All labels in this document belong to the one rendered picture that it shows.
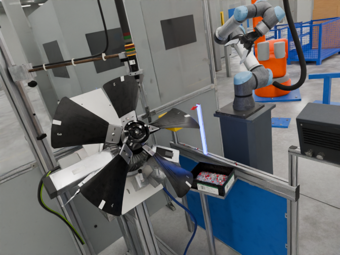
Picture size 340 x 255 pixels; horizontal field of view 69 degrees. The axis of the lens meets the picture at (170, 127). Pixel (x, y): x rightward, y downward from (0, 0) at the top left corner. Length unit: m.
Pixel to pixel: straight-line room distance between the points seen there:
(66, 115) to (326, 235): 1.97
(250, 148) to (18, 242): 1.63
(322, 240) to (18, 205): 2.10
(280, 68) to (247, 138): 3.31
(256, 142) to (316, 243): 0.90
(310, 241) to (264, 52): 3.35
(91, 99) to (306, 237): 1.81
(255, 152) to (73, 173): 1.14
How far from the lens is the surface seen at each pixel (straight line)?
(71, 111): 1.14
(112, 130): 1.15
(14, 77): 1.50
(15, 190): 1.85
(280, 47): 4.81
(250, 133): 1.68
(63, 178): 1.18
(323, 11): 8.99
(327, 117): 1.02
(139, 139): 1.11
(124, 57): 1.13
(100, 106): 1.47
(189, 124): 1.27
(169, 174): 1.11
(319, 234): 2.29
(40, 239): 2.05
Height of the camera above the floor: 1.63
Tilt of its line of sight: 22 degrees down
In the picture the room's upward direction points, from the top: 12 degrees counter-clockwise
